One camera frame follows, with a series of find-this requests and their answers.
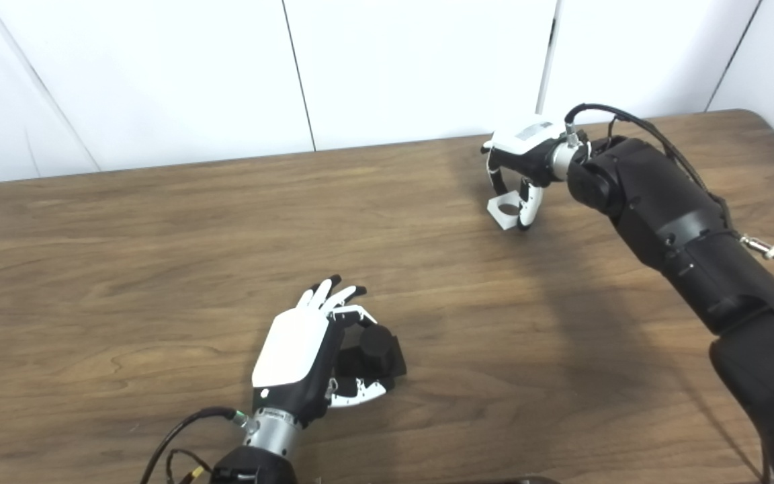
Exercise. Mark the white square piece with hole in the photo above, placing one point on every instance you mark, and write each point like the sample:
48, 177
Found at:
498, 218

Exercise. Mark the black robot chest edge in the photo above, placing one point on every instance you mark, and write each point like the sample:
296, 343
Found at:
494, 480

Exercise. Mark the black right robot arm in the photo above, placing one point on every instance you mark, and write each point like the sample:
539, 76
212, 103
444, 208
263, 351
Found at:
689, 228

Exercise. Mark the black peg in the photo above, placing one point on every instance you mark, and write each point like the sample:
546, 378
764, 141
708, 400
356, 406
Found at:
377, 346

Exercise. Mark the white and black left hand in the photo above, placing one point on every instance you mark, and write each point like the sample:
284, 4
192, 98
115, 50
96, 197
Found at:
293, 349

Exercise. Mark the white and black right hand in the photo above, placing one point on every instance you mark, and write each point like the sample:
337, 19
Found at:
528, 154

